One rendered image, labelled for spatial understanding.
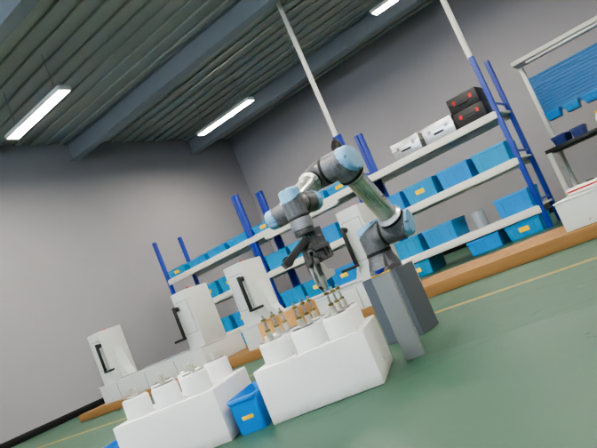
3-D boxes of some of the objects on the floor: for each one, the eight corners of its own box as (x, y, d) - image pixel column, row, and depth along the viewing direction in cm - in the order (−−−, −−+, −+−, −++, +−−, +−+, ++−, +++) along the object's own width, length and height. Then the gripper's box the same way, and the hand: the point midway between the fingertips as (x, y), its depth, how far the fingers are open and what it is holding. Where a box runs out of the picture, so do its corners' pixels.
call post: (407, 357, 218) (372, 276, 222) (425, 350, 217) (390, 269, 220) (406, 361, 211) (370, 278, 215) (425, 354, 210) (389, 270, 213)
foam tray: (299, 395, 235) (282, 351, 237) (393, 358, 228) (374, 314, 230) (274, 425, 197) (252, 372, 199) (385, 383, 190) (362, 329, 192)
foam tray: (175, 443, 245) (159, 400, 247) (262, 409, 239) (244, 365, 241) (131, 479, 207) (112, 428, 209) (232, 440, 201) (211, 388, 203)
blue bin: (262, 412, 230) (250, 382, 231) (289, 403, 228) (276, 372, 229) (238, 437, 201) (225, 404, 202) (267, 427, 199) (254, 392, 200)
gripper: (322, 222, 201) (347, 282, 199) (313, 228, 212) (337, 286, 209) (299, 230, 199) (324, 292, 196) (290, 237, 209) (314, 295, 207)
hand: (322, 288), depth 202 cm, fingers open, 3 cm apart
